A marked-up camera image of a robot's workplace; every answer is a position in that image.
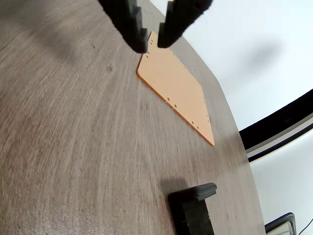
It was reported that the black block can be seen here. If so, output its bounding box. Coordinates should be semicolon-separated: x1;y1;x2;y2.
168;182;218;235

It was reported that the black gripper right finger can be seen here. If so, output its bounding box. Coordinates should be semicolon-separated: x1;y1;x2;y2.
157;0;213;48

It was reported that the orange board with holes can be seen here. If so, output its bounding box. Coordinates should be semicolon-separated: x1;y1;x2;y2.
136;30;215;146

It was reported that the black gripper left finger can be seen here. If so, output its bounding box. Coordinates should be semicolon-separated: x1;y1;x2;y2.
99;0;149;54

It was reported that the black framed device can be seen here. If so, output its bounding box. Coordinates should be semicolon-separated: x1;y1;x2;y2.
265;212;297;235

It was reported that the black baseboard strip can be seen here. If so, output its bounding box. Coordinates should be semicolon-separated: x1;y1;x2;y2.
239;88;313;162

